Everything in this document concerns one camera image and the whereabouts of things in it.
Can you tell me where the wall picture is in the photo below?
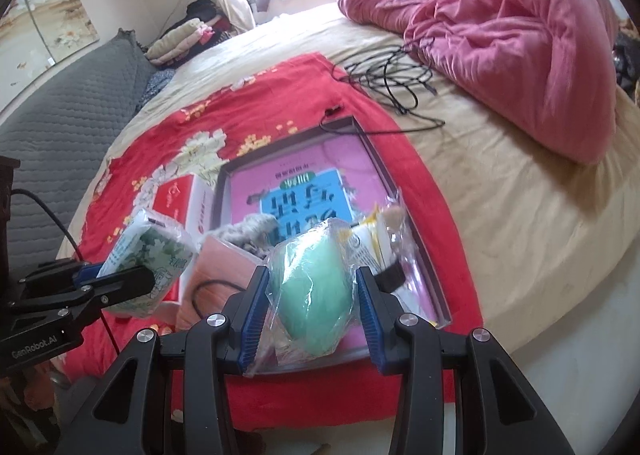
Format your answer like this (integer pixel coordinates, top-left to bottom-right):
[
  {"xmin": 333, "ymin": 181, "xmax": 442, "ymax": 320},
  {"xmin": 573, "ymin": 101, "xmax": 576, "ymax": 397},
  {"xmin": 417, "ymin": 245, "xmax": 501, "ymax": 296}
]
[{"xmin": 0, "ymin": 0, "xmax": 101, "ymax": 91}]

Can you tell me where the dark patterned cloth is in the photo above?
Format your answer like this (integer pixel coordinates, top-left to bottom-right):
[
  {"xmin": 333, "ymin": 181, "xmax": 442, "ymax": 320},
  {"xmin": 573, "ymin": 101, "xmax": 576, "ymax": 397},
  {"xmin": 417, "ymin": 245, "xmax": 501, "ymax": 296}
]
[{"xmin": 136, "ymin": 68, "xmax": 176, "ymax": 108}]

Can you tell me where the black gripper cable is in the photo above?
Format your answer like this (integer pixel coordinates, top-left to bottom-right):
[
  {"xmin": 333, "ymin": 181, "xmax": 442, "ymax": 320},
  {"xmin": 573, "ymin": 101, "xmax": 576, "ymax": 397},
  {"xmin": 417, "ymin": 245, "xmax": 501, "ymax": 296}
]
[{"xmin": 10, "ymin": 189, "xmax": 86, "ymax": 261}]

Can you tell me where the pink duvet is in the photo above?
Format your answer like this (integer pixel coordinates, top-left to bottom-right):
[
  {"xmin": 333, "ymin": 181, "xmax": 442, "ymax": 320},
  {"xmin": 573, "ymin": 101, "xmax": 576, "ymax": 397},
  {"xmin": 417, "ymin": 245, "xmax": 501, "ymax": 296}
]
[{"xmin": 337, "ymin": 0, "xmax": 621, "ymax": 166}]

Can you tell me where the dark-framed pink tray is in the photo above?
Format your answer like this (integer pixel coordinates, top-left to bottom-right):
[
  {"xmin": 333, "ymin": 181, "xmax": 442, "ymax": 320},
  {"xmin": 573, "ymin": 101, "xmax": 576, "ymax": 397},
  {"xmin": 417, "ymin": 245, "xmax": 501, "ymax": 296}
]
[{"xmin": 210, "ymin": 118, "xmax": 453, "ymax": 376}]

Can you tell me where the stack of folded clothes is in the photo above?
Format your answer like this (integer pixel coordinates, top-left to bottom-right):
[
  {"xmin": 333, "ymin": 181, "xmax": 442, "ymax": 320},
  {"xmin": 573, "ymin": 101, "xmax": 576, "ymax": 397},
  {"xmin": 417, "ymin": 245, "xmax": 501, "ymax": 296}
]
[{"xmin": 145, "ymin": 0, "xmax": 236, "ymax": 67}]

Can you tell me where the grey quilted headboard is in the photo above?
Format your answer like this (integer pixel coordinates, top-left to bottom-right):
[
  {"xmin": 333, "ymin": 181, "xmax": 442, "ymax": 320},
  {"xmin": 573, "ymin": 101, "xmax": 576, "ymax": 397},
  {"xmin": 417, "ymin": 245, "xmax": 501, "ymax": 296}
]
[{"xmin": 0, "ymin": 30, "xmax": 156, "ymax": 276}]

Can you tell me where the red floral blanket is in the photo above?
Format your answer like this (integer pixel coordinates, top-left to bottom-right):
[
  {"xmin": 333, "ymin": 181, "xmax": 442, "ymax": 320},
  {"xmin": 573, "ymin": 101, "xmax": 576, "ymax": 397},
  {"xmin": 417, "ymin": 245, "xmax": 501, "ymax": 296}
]
[{"xmin": 62, "ymin": 52, "xmax": 483, "ymax": 433}]

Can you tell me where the red and white box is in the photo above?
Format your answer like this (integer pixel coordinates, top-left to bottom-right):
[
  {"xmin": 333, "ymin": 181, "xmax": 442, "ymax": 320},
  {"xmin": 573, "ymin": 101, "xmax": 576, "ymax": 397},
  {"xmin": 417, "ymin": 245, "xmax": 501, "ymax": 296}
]
[{"xmin": 150, "ymin": 174, "xmax": 221, "ymax": 306}]

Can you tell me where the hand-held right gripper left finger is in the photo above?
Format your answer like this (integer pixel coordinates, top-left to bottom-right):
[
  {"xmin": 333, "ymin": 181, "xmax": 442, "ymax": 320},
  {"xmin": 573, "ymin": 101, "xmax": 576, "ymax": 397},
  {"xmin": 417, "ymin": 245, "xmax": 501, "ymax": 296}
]
[{"xmin": 52, "ymin": 265, "xmax": 271, "ymax": 455}]

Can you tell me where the yellow and white packet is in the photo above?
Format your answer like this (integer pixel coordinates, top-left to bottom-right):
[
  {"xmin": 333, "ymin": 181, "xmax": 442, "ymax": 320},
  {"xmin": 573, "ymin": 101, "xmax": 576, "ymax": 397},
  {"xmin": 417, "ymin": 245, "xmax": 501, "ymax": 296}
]
[{"xmin": 340, "ymin": 215, "xmax": 396, "ymax": 268}]

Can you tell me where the clear bag with beige item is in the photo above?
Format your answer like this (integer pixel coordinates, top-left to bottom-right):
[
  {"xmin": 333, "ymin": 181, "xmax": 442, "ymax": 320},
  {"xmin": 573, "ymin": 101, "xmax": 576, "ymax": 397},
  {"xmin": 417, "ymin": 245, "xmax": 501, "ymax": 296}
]
[{"xmin": 372, "ymin": 190, "xmax": 426, "ymax": 286}]

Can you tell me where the blue-green floral tissue pack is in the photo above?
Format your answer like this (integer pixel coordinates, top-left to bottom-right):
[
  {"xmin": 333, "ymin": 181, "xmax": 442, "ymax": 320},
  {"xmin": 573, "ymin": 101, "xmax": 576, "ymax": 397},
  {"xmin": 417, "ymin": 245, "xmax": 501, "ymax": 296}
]
[{"xmin": 97, "ymin": 208, "xmax": 197, "ymax": 318}]

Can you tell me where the pink face mask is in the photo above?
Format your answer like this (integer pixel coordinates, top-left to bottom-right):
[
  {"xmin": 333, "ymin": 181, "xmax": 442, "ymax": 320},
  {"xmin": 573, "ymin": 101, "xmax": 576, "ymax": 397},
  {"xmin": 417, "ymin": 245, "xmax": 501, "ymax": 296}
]
[{"xmin": 176, "ymin": 232, "xmax": 266, "ymax": 336}]

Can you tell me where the leopard print scrunchie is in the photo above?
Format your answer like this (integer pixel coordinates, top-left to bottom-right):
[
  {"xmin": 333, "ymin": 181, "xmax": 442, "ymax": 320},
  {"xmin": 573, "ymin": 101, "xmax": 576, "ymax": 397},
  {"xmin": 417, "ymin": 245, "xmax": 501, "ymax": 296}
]
[{"xmin": 207, "ymin": 214, "xmax": 281, "ymax": 258}]

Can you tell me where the cream bedsheet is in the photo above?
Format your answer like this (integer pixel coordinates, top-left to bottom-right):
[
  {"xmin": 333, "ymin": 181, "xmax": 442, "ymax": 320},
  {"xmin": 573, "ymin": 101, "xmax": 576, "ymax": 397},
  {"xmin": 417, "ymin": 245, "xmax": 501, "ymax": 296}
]
[{"xmin": 55, "ymin": 2, "xmax": 640, "ymax": 351}]

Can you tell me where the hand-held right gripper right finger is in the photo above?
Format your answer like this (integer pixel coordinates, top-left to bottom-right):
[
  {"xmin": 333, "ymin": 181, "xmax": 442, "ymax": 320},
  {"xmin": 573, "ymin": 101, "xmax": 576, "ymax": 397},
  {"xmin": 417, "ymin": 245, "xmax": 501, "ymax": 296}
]
[{"xmin": 356, "ymin": 266, "xmax": 576, "ymax": 455}]

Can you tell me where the black cable on bed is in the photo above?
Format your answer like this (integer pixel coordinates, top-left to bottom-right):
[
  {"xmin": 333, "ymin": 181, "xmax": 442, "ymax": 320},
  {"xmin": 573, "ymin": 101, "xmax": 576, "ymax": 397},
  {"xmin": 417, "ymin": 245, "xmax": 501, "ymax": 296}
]
[{"xmin": 320, "ymin": 38, "xmax": 446, "ymax": 136}]

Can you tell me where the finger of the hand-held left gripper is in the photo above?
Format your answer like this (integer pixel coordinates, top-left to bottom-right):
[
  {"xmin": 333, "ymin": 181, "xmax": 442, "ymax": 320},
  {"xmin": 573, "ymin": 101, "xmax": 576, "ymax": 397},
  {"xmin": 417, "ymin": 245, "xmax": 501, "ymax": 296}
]
[
  {"xmin": 7, "ymin": 266, "xmax": 157, "ymax": 318},
  {"xmin": 20, "ymin": 259, "xmax": 103, "ymax": 288}
]

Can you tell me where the green sponge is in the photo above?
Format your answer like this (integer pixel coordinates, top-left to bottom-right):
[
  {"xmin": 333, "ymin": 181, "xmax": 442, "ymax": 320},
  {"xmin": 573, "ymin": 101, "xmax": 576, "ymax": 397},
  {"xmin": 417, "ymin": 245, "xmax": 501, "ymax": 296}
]
[{"xmin": 252, "ymin": 218, "xmax": 361, "ymax": 371}]

